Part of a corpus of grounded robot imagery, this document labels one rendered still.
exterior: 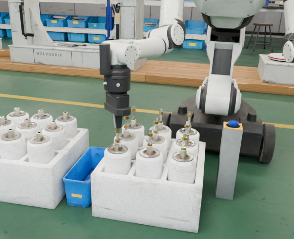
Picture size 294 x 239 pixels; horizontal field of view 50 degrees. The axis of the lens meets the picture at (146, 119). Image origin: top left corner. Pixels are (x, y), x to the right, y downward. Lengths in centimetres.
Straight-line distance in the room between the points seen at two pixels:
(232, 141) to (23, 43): 298
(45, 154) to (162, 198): 46
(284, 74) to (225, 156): 197
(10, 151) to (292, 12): 115
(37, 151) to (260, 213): 88
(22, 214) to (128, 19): 237
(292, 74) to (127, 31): 162
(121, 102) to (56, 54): 256
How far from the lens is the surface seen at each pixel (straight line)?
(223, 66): 153
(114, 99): 104
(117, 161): 111
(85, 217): 123
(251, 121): 164
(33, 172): 124
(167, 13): 124
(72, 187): 125
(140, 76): 315
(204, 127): 159
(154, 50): 112
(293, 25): 128
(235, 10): 133
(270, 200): 143
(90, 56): 338
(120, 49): 98
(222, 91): 144
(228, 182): 133
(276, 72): 314
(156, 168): 110
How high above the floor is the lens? 75
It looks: 20 degrees down
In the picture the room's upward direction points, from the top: 2 degrees clockwise
